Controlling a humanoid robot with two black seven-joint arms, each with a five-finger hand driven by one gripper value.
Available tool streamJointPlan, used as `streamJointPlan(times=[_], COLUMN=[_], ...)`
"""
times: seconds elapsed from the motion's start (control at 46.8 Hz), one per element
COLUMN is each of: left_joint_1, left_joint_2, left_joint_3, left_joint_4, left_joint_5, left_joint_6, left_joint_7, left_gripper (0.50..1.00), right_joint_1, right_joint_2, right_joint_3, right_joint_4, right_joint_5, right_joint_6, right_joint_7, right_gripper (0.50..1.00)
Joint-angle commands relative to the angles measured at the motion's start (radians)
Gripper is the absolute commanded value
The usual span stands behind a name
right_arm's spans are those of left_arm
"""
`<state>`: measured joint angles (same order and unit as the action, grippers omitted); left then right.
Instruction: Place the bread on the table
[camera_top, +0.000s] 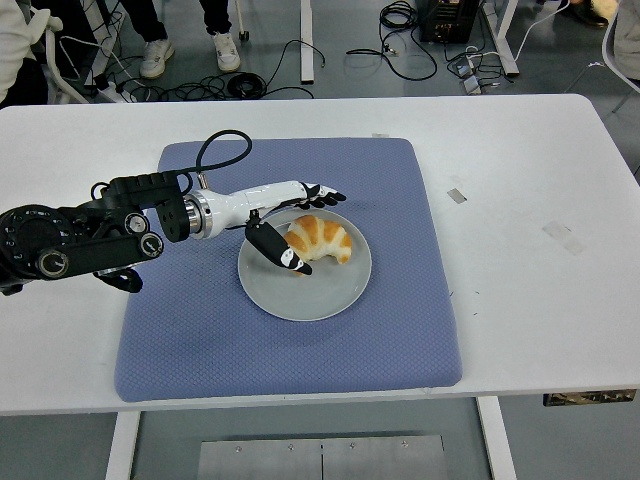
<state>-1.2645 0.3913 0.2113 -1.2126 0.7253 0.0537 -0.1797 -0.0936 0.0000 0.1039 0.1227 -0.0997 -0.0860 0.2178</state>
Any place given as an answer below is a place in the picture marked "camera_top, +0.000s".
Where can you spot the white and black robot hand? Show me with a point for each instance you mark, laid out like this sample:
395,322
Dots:
240,207

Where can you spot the orange and white croissant bread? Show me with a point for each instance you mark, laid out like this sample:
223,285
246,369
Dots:
325,237

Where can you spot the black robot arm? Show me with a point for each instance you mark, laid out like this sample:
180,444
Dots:
125,192

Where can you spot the round grey plate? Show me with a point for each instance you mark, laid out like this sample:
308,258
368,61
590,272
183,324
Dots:
310,297

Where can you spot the blue quilted mat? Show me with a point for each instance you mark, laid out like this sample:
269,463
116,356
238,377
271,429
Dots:
200,340

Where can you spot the white power strip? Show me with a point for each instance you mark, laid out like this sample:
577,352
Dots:
112,94

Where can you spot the black caster wheel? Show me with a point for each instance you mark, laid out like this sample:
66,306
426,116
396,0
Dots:
244,36

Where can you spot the person with white shoes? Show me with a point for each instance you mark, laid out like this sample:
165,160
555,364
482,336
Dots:
156,55

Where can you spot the white background table leg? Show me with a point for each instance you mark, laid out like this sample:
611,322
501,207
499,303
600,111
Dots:
306,45
506,45

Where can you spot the grey tape strip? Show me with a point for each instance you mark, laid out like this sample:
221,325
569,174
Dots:
456,195

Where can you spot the grey power adapter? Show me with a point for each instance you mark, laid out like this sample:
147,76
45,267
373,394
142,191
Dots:
471,86

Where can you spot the grey metal plate with screws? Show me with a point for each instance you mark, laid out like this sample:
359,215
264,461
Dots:
320,460

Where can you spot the black equipment box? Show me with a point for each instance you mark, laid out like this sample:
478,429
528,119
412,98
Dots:
447,22

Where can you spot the person in white top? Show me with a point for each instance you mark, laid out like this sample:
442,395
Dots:
12,40

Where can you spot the large clear tape patch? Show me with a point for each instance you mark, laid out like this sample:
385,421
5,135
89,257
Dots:
564,237

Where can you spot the person in grey top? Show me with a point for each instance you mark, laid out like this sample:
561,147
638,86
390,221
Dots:
629,40

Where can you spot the metal bracket under table edge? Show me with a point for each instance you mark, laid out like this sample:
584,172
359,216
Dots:
585,397

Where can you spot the white chair frame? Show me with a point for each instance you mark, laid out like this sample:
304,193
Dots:
607,55

